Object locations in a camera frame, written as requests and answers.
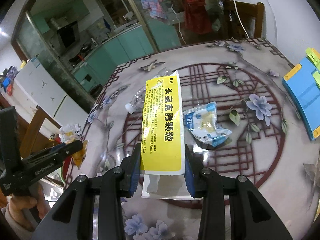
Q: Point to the teal kitchen cabinets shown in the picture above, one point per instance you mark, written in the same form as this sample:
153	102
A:
86	42

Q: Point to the beige left sleeve forearm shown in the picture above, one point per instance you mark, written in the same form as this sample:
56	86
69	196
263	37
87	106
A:
21	232

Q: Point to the blue green toy block set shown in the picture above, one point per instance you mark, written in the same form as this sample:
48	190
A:
302	84

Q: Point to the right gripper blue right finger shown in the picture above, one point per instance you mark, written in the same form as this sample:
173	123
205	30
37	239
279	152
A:
195	184

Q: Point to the yellow medicine box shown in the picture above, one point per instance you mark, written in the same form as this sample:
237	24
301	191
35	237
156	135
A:
162	144

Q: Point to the white refrigerator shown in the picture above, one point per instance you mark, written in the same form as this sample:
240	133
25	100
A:
42	90

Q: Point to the blue white snack wrapper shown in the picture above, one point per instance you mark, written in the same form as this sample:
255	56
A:
201	121

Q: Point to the red hanging jacket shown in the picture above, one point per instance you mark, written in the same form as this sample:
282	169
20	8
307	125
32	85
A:
196	17

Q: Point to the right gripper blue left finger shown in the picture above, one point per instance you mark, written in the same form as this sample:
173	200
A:
131	173

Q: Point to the wooden chair by wall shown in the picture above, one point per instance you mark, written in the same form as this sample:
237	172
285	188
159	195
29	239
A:
243	20

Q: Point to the floral patterned tablecloth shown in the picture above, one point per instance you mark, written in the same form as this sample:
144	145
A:
261	183

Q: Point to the red green-rimmed trash bucket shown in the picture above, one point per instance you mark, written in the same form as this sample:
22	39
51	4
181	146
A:
65	176

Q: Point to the person's left hand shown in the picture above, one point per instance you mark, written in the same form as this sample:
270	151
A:
18	203

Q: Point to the dark wooden chair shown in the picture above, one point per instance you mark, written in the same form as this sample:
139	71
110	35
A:
33	140

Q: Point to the clear plastic water bottle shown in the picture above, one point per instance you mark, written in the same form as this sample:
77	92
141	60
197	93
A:
137	101

